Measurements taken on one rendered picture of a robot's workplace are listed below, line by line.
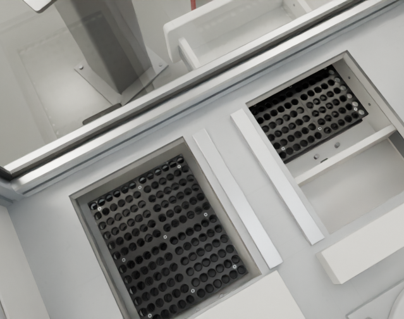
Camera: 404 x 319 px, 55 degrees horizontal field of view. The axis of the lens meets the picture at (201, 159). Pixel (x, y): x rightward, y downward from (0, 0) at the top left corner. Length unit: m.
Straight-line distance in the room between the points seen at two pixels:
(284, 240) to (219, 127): 0.20
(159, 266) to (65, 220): 0.16
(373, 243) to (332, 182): 0.20
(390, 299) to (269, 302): 0.16
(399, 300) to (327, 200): 0.22
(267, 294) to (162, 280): 0.16
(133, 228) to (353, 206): 0.39
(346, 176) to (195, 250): 0.31
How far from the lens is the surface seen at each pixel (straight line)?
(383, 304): 0.61
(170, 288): 0.63
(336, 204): 0.74
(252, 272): 0.69
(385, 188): 0.78
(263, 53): 0.64
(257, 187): 0.60
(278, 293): 0.58
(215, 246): 0.66
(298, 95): 0.72
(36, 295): 0.62
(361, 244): 0.58
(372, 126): 0.80
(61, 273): 0.62
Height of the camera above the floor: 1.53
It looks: 72 degrees down
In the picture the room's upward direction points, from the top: 7 degrees counter-clockwise
